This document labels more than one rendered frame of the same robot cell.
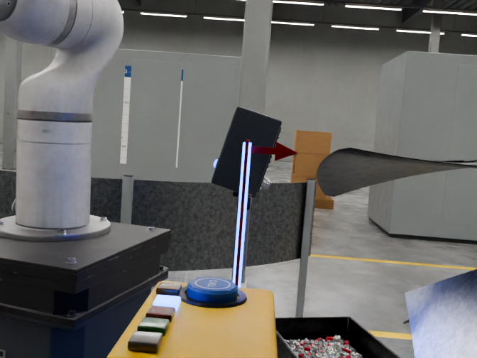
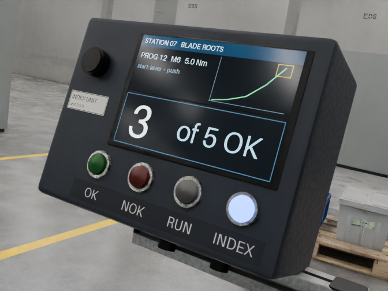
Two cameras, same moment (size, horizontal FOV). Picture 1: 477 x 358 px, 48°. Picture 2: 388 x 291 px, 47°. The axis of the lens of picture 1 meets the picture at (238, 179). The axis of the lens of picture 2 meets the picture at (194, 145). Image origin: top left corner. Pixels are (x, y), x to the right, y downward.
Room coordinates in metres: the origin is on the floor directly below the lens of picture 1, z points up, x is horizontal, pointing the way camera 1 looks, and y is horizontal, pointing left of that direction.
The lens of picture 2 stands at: (1.16, 0.37, 1.21)
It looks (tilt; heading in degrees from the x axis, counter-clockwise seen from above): 9 degrees down; 298
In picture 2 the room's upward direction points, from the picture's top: 9 degrees clockwise
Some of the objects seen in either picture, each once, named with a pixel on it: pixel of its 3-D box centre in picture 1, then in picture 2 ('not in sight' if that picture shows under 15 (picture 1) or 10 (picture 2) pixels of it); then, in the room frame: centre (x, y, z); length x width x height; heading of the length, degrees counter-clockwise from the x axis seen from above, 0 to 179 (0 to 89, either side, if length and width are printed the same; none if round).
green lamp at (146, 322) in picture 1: (153, 326); not in sight; (0.33, 0.05, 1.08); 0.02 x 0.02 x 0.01; 88
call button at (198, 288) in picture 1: (211, 292); not in sight; (0.41, 0.01, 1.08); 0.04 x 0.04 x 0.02
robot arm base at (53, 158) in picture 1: (54, 175); not in sight; (0.91, 0.31, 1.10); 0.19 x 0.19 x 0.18
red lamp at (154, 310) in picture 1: (160, 313); not in sight; (0.36, 0.05, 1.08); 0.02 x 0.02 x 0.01; 88
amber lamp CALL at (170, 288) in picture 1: (169, 288); not in sight; (0.42, 0.05, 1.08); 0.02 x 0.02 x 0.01; 88
